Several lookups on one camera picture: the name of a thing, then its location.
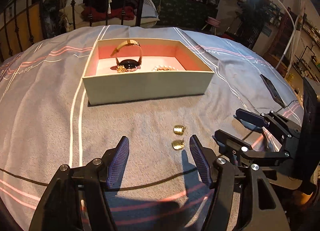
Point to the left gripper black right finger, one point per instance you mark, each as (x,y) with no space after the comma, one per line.
(203,158)

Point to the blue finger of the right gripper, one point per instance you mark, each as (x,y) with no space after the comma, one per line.
(252,118)
(231,145)

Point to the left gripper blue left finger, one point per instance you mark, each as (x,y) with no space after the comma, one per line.
(116,161)

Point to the gold earring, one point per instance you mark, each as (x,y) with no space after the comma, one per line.
(179,130)
(178,144)

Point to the black phone on bed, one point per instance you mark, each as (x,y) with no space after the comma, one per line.
(272,90)

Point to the grey striped bed sheet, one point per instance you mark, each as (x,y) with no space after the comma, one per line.
(46,121)

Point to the pale open cardboard box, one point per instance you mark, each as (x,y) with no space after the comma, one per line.
(169,69)

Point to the pink small stool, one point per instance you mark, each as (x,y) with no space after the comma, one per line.
(214,23)

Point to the red cloth on chair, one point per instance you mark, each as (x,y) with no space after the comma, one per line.
(115,13)

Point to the white wicker hanging chair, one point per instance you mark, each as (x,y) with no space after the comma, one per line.
(70,15)

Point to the tan strap wristwatch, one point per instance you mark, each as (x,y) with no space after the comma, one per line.
(128,56)

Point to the black iron bed frame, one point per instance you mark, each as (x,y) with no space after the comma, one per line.
(50,3)

